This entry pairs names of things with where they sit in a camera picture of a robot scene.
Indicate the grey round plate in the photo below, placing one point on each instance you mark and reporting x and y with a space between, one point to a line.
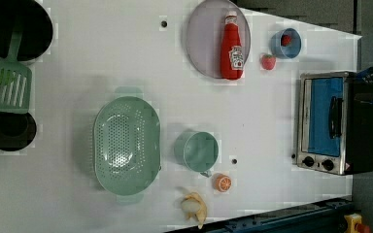
204 32

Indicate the blue small bowl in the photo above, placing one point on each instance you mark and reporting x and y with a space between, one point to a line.
290 51

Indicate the strawberry on table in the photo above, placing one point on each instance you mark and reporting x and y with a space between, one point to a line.
268 61

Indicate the small black pot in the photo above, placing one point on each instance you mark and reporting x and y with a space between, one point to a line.
17 131

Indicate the silver black toaster oven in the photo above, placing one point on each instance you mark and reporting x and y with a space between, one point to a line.
335 124

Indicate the peeled banana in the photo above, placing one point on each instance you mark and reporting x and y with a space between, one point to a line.
193 205

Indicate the green perforated colander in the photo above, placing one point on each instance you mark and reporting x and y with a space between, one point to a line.
126 145

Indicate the orange half slice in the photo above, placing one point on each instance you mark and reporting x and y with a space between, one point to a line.
223 183

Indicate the green mug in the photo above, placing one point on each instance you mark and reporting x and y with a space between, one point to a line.
198 151

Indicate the large black pot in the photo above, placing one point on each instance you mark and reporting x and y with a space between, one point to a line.
32 21

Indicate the strawberry inside blue bowl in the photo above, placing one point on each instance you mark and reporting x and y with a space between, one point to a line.
285 40

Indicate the yellow red emergency button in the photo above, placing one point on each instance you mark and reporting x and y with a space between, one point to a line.
355 225

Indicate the red ketchup bottle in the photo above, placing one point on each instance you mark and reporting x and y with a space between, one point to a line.
231 52

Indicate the green slotted spatula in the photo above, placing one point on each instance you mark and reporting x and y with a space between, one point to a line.
15 80

